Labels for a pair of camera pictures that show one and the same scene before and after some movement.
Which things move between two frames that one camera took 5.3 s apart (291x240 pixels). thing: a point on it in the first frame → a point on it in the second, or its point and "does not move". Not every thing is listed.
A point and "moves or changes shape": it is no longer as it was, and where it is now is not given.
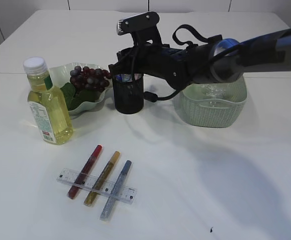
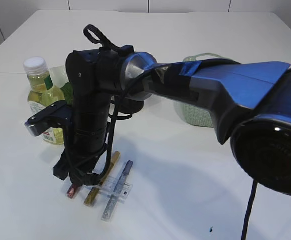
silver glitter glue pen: [115, 191] does not move
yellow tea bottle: [48, 104] does not move
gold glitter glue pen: [101, 179] does not move
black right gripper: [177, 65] → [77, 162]
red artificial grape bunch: [83, 77] moves or changes shape
